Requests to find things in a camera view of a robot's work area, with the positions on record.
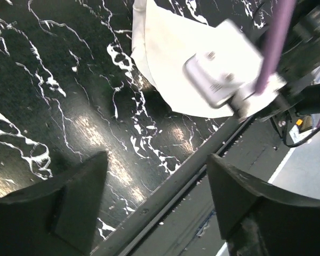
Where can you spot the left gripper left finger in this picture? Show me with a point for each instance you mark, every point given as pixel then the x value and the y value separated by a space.
pixel 57 216

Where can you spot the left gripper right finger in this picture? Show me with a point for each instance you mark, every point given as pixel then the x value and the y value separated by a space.
pixel 257 218

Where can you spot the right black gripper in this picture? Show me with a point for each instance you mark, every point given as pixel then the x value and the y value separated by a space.
pixel 291 46

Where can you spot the white underwear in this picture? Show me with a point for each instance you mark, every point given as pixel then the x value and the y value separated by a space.
pixel 161 44

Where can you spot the right connector box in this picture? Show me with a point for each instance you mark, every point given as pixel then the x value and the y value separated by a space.
pixel 302 128

